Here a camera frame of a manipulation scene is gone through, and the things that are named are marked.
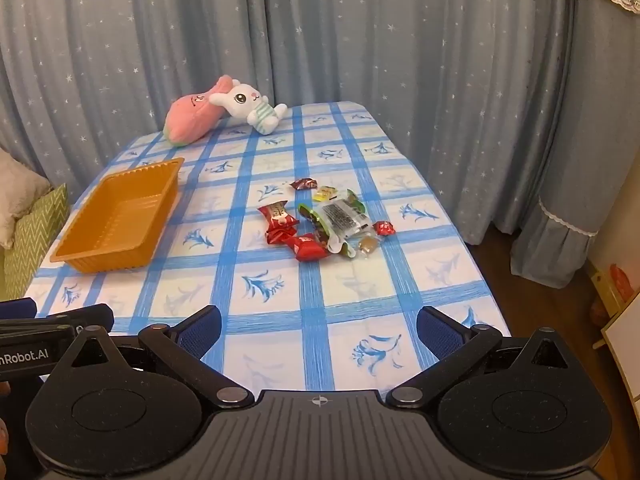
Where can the white rabbit plush toy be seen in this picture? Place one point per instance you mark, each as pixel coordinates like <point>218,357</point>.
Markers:
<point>247,102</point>

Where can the blue-grey star curtain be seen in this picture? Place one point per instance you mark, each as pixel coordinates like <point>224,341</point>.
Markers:
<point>350,35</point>

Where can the small red candy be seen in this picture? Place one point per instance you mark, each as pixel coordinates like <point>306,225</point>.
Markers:
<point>384,228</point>

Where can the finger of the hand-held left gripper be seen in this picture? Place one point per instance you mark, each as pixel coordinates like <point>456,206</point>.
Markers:
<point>90,317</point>
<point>17,307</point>

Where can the yellow green candy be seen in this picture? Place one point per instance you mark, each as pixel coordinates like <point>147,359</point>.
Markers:
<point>326,192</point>

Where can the wooden framed white board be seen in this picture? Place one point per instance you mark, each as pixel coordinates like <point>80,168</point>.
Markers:
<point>627,345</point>

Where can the green zigzag cushion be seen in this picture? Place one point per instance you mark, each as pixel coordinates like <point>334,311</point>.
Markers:
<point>37,245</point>

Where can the red wrapper with brown picture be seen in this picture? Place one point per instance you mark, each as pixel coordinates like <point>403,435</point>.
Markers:
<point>274,210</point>

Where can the green and white snack packet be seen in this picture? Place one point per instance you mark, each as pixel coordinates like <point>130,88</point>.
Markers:
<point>311,217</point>

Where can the pink plush toy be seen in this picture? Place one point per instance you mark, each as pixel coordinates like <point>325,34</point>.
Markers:
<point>192,115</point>

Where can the dark red candy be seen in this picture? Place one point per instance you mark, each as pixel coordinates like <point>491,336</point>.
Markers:
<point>304,184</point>

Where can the blue checkered tablecloth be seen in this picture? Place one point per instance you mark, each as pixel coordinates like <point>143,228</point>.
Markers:
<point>300,300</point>

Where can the person's left hand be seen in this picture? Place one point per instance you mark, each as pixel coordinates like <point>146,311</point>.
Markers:
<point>3,440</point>

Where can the lace-trimmed blue fabric cover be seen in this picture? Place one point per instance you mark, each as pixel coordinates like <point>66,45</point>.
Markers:
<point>595,135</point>

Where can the clear packet of dark snack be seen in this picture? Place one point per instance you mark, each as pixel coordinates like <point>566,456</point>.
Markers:
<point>344,216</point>

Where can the brown candy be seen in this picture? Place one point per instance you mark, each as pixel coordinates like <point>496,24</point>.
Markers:
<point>368,245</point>

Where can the small green candy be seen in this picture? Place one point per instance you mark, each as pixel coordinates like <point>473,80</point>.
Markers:
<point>356,201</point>

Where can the yellow wooden toy box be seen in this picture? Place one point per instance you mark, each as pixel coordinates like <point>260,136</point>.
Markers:
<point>617,282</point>

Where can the orange plastic tray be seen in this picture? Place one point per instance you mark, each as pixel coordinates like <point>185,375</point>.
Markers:
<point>117,220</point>

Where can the beige pillow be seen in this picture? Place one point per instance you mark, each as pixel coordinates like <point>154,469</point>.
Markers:
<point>17,195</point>

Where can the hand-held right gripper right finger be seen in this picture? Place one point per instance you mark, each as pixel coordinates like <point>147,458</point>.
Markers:
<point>437,330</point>

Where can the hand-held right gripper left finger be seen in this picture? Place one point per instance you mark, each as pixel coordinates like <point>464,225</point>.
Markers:
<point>200,332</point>

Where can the red snack wrapper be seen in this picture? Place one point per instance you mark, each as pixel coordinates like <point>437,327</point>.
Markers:
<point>306,248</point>
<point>281,233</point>

